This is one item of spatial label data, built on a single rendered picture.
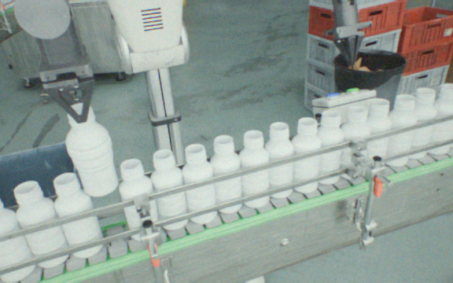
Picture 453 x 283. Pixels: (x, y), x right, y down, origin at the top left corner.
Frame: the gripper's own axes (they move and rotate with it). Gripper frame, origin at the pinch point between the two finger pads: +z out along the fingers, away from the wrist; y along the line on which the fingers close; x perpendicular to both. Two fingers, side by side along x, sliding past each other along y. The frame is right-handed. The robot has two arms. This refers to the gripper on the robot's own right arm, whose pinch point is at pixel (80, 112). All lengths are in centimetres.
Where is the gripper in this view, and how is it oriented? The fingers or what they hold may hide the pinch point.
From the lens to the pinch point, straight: 64.2
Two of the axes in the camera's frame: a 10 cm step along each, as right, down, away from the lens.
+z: 0.7, 8.5, 5.2
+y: 3.3, 4.8, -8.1
